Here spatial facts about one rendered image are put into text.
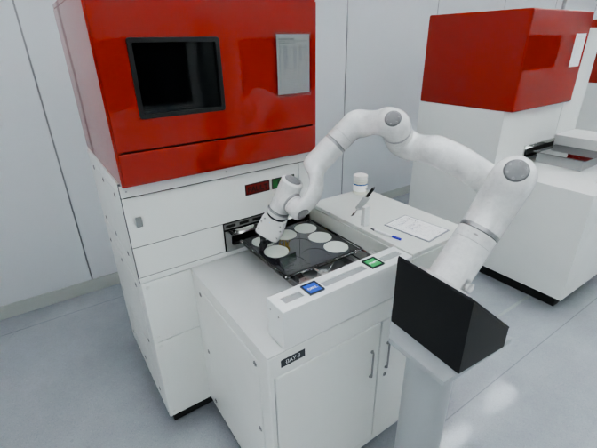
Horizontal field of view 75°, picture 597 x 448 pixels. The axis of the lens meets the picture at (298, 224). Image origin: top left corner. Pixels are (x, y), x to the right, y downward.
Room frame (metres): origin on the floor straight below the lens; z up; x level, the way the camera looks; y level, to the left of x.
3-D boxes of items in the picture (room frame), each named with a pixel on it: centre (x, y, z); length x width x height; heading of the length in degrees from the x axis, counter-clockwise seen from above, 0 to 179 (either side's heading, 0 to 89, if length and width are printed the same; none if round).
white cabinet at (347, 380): (1.38, -0.13, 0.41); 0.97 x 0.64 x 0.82; 124
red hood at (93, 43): (1.76, 0.46, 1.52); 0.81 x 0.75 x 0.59; 124
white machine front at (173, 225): (1.50, 0.28, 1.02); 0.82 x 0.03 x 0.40; 124
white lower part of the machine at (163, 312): (1.78, 0.47, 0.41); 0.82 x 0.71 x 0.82; 124
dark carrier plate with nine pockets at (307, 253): (1.42, 0.00, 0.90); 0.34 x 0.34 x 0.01; 34
